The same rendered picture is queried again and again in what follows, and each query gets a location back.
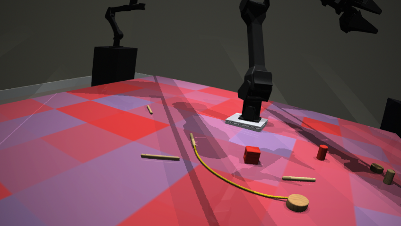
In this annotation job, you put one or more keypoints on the round wooden button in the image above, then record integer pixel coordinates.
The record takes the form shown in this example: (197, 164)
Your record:
(297, 202)

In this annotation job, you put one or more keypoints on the dark red cylinder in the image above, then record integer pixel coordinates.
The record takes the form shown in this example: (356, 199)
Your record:
(322, 152)

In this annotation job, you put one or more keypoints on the dark brown wooden disc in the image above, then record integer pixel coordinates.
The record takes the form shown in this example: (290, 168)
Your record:
(376, 168)

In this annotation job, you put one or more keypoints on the short brown wooden cylinder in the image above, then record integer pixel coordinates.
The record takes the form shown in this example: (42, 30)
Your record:
(389, 176)

